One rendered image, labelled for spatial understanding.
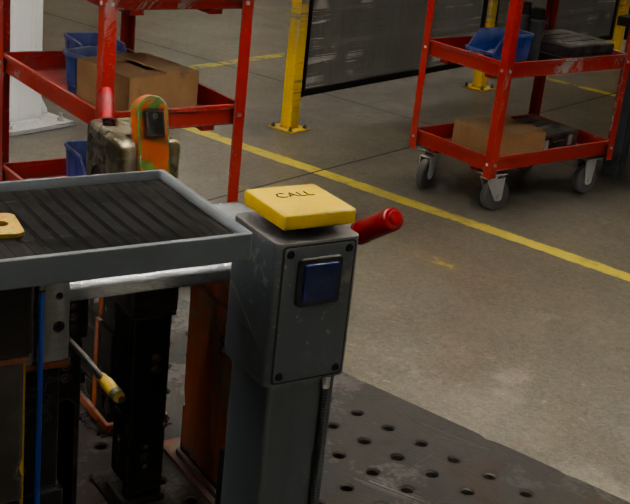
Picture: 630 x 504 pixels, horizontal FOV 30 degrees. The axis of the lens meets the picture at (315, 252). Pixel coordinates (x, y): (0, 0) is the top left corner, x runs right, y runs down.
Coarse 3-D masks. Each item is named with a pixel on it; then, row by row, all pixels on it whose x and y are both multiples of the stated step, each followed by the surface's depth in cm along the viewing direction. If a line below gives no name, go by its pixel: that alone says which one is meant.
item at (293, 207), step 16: (256, 192) 86; (272, 192) 86; (288, 192) 87; (304, 192) 87; (320, 192) 87; (256, 208) 85; (272, 208) 83; (288, 208) 83; (304, 208) 84; (320, 208) 84; (336, 208) 84; (352, 208) 85; (288, 224) 82; (304, 224) 83; (320, 224) 84; (336, 224) 84
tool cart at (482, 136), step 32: (512, 0) 428; (480, 32) 461; (512, 32) 430; (544, 32) 488; (576, 32) 497; (480, 64) 446; (512, 64) 436; (544, 64) 449; (576, 64) 461; (608, 64) 474; (416, 96) 473; (416, 128) 476; (448, 128) 490; (480, 128) 462; (512, 128) 468; (544, 128) 492; (576, 128) 498; (480, 160) 454; (512, 160) 457; (544, 160) 469
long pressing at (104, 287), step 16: (224, 208) 131; (240, 208) 131; (160, 272) 111; (176, 272) 112; (192, 272) 112; (208, 272) 113; (224, 272) 114; (80, 288) 107; (96, 288) 107; (112, 288) 108; (128, 288) 109; (144, 288) 110; (160, 288) 111
